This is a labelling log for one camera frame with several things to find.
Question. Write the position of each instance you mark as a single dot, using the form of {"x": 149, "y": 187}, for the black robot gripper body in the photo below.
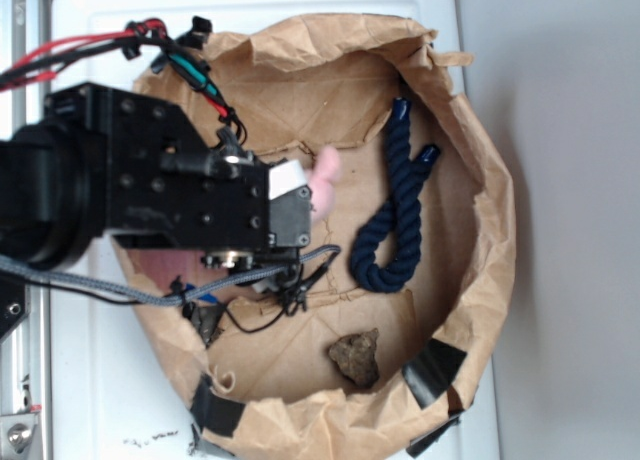
{"x": 135, "y": 168}

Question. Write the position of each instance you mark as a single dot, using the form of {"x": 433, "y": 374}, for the pink plush bunny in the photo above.
{"x": 322, "y": 180}

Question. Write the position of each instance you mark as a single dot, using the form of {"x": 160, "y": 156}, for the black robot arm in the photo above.
{"x": 33, "y": 228}

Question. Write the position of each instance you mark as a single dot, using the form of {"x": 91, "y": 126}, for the brown rock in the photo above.
{"x": 354, "y": 356}

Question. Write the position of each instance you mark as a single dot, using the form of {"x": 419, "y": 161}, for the brown paper bag bin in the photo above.
{"x": 266, "y": 388}

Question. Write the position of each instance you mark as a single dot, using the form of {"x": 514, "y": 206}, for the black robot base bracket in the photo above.
{"x": 14, "y": 305}

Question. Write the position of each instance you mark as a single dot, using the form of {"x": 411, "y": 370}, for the aluminium frame rail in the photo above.
{"x": 26, "y": 430}

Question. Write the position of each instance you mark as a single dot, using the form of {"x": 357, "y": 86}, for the dark blue rope toy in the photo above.
{"x": 400, "y": 214}

